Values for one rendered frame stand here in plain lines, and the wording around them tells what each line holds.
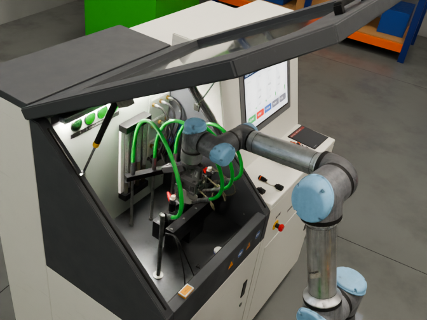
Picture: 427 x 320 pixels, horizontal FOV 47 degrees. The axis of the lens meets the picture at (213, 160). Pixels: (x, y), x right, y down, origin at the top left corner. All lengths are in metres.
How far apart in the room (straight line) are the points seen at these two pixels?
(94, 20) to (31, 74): 3.98
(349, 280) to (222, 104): 0.83
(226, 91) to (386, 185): 2.45
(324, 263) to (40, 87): 1.03
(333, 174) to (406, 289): 2.11
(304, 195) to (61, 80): 0.89
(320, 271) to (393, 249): 2.18
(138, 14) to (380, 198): 3.07
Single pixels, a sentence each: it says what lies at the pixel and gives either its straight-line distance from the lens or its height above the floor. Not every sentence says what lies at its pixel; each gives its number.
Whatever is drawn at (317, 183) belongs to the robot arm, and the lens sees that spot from 1.30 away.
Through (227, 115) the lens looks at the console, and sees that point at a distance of 2.00.
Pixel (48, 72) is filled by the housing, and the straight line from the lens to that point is 1.76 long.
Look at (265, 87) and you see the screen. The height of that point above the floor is 1.29.
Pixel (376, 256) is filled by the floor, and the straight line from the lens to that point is 3.50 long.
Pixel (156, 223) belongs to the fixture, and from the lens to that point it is 1.89.
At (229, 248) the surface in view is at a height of 0.95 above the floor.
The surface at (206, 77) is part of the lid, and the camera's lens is 1.02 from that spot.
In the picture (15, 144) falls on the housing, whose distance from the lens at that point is 1.73.
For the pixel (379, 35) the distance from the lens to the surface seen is 6.73.
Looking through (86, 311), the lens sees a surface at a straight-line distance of 1.99.
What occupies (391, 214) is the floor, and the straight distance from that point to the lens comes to 3.90.
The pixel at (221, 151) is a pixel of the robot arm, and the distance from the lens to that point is 1.52.
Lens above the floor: 2.27
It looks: 35 degrees down
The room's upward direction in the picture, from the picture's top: 8 degrees clockwise
